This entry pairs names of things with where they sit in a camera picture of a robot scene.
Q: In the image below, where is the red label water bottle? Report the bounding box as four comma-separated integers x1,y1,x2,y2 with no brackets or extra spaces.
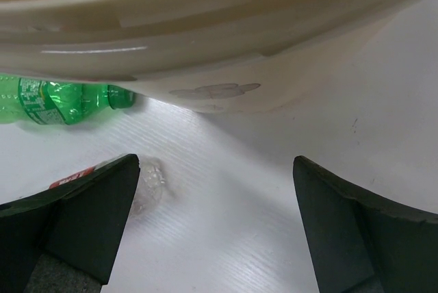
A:
49,154,166,220

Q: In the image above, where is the green plastic bottle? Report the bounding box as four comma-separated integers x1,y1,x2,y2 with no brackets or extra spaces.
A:
1,74,136,125

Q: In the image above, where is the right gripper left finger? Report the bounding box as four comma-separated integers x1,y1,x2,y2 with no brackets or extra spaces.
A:
1,154,140,292

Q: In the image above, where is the cream capybara plastic bin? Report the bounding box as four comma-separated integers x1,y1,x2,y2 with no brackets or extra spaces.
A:
1,0,416,113

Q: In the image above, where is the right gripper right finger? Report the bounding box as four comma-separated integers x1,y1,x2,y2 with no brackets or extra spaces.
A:
293,156,437,292

